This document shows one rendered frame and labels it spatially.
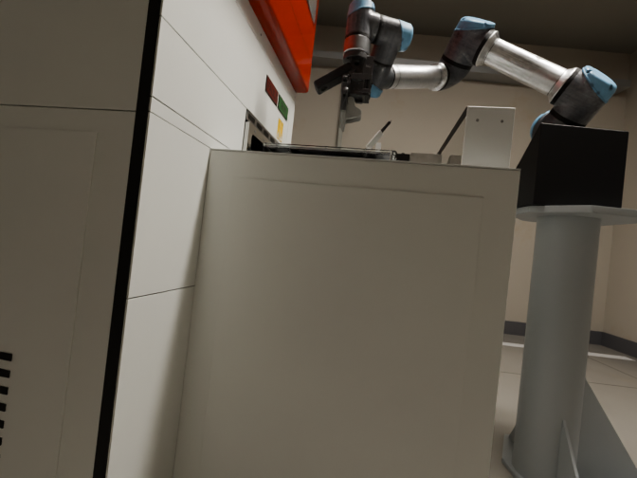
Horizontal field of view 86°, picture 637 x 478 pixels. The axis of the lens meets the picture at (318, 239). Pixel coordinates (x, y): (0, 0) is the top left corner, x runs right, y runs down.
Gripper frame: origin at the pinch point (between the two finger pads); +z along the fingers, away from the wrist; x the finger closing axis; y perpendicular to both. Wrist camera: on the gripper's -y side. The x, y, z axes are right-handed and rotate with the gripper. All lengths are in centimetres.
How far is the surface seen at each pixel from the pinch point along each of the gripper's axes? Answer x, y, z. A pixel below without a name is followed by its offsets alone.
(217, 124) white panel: -23.3, -25.9, 10.0
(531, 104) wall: 235, 159, -117
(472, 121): -23.5, 28.7, 5.2
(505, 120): -24.0, 35.0, 4.7
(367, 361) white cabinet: -28, 12, 56
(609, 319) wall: 235, 245, 72
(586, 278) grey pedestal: 8, 74, 35
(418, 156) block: -4.6, 21.7, 8.1
